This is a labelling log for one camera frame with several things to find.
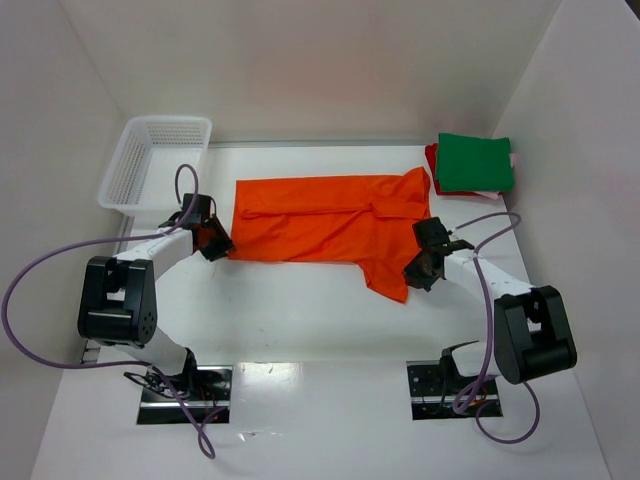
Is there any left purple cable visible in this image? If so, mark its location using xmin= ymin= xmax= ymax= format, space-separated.
xmin=2 ymin=163 xmax=229 ymax=460

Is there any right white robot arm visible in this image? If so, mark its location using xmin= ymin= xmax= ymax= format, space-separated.
xmin=403 ymin=212 xmax=578 ymax=385

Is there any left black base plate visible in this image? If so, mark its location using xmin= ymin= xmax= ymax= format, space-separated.
xmin=125 ymin=365 xmax=233 ymax=425

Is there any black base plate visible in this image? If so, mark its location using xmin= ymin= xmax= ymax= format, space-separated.
xmin=125 ymin=365 xmax=233 ymax=425
xmin=406 ymin=361 xmax=503 ymax=420

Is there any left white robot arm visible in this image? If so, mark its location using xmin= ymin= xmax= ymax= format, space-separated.
xmin=77 ymin=194 xmax=234 ymax=399

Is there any red folded t shirt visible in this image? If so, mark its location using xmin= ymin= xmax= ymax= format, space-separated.
xmin=425 ymin=143 xmax=476 ymax=197

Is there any pink folded t shirt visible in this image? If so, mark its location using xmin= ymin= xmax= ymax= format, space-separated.
xmin=475 ymin=153 xmax=517 ymax=200

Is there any green folded t shirt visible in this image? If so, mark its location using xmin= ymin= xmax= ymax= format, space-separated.
xmin=435 ymin=133 xmax=515 ymax=193

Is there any white plastic basket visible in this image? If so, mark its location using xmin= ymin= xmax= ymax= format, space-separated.
xmin=97 ymin=115 xmax=212 ymax=217

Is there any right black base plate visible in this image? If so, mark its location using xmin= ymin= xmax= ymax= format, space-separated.
xmin=406 ymin=361 xmax=503 ymax=420

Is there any orange t shirt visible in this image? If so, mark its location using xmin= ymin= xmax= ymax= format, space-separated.
xmin=230 ymin=167 xmax=431 ymax=303

